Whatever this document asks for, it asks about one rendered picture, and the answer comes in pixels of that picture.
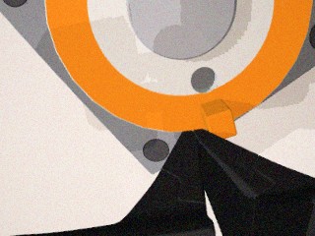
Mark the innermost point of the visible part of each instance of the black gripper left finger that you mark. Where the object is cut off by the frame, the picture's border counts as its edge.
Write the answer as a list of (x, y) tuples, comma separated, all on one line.
[(175, 205)]

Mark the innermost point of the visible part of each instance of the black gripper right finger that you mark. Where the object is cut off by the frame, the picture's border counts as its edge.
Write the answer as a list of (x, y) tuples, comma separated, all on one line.
[(251, 195)]

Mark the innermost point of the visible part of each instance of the orange round plate with tab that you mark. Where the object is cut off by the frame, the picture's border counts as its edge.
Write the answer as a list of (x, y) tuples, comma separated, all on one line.
[(115, 69)]

